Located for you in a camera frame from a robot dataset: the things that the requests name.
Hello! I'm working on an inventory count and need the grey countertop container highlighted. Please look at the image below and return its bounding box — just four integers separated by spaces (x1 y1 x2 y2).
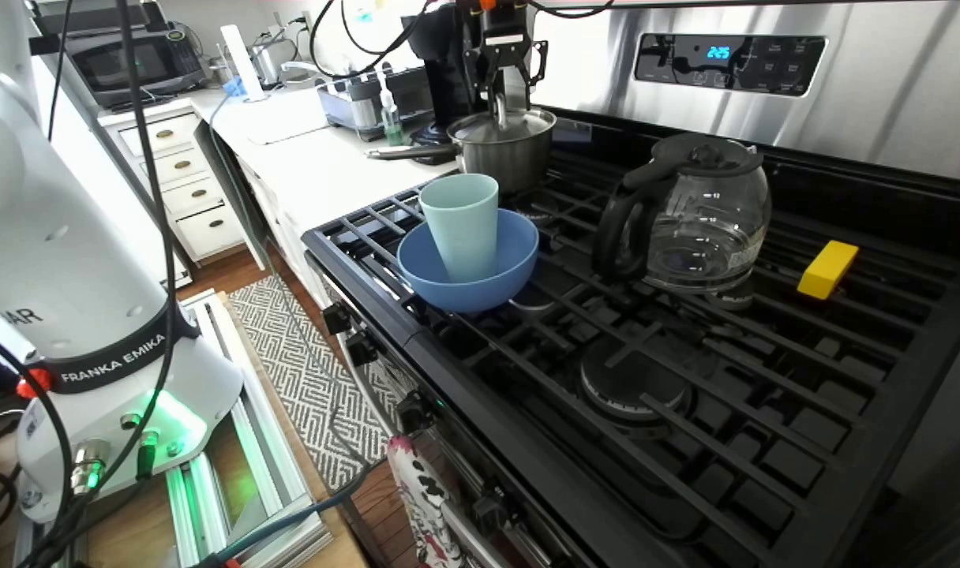
319 68 386 139

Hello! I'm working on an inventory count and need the yellow sponge block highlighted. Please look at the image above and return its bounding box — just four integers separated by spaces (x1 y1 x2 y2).
796 237 862 303

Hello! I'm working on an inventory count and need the black floor cable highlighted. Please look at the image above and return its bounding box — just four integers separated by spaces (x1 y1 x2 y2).
190 462 401 568

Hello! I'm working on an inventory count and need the white drawer cabinet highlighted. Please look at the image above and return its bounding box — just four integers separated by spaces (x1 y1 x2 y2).
99 99 250 267

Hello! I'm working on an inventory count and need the white upright board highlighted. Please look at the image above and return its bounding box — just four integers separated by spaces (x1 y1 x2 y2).
218 23 267 105

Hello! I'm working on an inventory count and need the patterned dish towel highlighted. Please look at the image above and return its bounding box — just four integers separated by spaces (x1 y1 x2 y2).
383 433 473 568

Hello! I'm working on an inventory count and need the silver pot with long handle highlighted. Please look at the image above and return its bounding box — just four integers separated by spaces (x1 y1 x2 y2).
365 106 558 201

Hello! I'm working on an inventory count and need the glass coffee carafe black handle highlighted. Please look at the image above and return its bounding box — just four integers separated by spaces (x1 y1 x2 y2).
589 132 775 310

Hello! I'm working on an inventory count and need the grey patterned rug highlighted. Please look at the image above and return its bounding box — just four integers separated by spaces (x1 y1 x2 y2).
224 276 395 494

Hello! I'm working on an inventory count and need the light teal cup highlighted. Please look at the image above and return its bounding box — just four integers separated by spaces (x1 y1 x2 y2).
416 171 503 280

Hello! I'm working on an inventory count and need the blue bowl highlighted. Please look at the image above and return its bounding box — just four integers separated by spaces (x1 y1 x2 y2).
395 205 543 320

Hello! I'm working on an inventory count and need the black gas stove stainless back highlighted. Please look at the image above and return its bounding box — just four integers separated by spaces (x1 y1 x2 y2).
300 0 960 568

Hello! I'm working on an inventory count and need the round black burner cap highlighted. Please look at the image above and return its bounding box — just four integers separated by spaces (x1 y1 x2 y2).
577 335 700 427

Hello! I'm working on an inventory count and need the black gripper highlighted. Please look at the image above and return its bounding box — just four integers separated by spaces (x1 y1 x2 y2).
468 0 553 105

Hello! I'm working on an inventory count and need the clear soap bottle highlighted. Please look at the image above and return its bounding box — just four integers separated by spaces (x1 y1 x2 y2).
375 62 410 146

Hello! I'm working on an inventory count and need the black stove knob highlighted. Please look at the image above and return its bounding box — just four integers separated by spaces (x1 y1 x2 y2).
319 299 360 342
395 387 440 437
342 327 386 373

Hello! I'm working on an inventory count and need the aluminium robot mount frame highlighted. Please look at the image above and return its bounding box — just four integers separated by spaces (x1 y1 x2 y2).
160 291 333 568

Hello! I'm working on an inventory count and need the black toaster oven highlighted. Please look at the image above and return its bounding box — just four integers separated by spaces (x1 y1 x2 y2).
62 23 208 113

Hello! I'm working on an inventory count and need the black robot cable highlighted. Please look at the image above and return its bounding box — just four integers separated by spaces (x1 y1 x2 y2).
15 0 190 568

